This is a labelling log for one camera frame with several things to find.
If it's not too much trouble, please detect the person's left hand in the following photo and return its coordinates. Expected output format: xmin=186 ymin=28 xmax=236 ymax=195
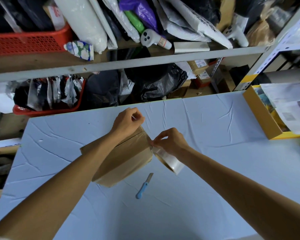
xmin=110 ymin=107 xmax=145 ymax=141

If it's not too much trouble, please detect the person's right hand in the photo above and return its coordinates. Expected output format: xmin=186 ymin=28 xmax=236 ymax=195
xmin=151 ymin=127 xmax=190 ymax=160

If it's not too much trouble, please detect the clear packing tape roll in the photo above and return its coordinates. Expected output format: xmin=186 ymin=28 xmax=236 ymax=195
xmin=151 ymin=146 xmax=185 ymax=176

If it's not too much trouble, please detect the brown cardboard box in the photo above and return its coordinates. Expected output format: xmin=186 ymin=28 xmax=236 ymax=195
xmin=80 ymin=126 xmax=153 ymax=188

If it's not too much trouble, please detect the person's right forearm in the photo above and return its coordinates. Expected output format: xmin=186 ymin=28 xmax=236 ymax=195
xmin=176 ymin=147 xmax=300 ymax=240

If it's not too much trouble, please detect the person's left forearm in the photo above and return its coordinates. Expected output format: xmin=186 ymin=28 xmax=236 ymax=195
xmin=0 ymin=131 xmax=124 ymax=240

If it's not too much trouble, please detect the light blue table cover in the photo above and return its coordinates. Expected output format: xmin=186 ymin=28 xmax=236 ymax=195
xmin=0 ymin=90 xmax=300 ymax=240

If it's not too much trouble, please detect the black plastic bag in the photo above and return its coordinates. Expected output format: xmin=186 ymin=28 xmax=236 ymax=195
xmin=125 ymin=63 xmax=188 ymax=102

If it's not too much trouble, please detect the blue utility knife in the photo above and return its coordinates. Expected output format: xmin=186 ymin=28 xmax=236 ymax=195
xmin=136 ymin=173 xmax=154 ymax=200

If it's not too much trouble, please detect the grey metal shelf rack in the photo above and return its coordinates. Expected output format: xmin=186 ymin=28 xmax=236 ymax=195
xmin=0 ymin=0 xmax=300 ymax=91

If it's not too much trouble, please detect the small labelled cardboard box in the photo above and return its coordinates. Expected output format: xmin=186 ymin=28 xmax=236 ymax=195
xmin=194 ymin=71 xmax=212 ymax=88
xmin=187 ymin=59 xmax=209 ymax=75

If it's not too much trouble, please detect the white handheld device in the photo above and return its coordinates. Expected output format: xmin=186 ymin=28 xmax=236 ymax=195
xmin=222 ymin=24 xmax=249 ymax=48
xmin=140 ymin=29 xmax=172 ymax=50

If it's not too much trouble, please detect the white flat box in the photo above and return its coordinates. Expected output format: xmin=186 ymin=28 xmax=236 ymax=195
xmin=174 ymin=42 xmax=210 ymax=54

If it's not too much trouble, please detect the small red plastic basket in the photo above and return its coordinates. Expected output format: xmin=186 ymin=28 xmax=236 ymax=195
xmin=12 ymin=78 xmax=87 ymax=117

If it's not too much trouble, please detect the floral tissue pack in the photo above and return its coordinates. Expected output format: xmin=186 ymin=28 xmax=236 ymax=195
xmin=64 ymin=40 xmax=94 ymax=61

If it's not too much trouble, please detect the pile of packaged clothes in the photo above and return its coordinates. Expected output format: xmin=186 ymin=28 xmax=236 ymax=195
xmin=14 ymin=75 xmax=84 ymax=111

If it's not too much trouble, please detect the green roll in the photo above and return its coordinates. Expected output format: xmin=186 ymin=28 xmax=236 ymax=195
xmin=124 ymin=10 xmax=145 ymax=34

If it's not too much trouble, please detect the purple plastic bag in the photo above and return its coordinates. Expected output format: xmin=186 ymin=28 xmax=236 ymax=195
xmin=119 ymin=0 xmax=158 ymax=33

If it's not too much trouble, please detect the yellow cardboard box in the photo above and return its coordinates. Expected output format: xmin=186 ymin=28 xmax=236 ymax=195
xmin=242 ymin=85 xmax=300 ymax=140

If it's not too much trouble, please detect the white plastic mailer bag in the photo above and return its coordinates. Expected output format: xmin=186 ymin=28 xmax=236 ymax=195
xmin=52 ymin=0 xmax=108 ymax=54

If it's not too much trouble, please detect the white printed mailer bag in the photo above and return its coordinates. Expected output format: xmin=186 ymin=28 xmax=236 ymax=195
xmin=157 ymin=0 xmax=233 ymax=49

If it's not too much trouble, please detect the large red plastic basket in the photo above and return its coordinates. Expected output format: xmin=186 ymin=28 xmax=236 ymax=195
xmin=0 ymin=23 xmax=73 ymax=57

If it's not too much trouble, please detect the white paper sheet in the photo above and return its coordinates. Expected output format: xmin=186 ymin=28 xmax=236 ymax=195
xmin=259 ymin=83 xmax=300 ymax=135

